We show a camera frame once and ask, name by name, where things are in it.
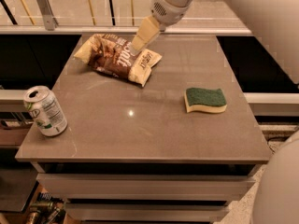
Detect metal railing bracket left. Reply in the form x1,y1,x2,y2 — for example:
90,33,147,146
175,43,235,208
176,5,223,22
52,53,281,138
36,0,58,31

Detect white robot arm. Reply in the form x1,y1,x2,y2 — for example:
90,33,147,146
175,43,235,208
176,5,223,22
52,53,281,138
133,0,299,224

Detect green yellow sponge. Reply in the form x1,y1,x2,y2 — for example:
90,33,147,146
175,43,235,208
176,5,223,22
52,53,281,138
184,88,227,114

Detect lower grey drawer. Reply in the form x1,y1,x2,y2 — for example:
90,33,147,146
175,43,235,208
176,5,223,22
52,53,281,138
66,203,229,222

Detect grey drawer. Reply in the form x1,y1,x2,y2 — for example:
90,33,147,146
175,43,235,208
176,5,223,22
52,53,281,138
66,203,229,222
37,174,255,201

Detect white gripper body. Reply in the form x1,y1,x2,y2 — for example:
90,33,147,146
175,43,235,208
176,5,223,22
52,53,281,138
150,0,192,26

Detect cans on floor shelf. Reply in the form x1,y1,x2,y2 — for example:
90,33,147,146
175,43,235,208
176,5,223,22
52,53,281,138
25,192,65,224

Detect upper grey drawer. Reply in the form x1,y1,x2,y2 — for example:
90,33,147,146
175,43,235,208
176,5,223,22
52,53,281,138
37,174,255,201

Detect brown chip bag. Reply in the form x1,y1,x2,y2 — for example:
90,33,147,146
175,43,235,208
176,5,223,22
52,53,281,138
74,34,162,87

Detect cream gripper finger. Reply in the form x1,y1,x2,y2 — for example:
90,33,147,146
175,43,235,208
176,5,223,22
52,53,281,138
130,15,160,55

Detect silver green soda can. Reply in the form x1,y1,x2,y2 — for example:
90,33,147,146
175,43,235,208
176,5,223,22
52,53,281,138
23,86,67,137

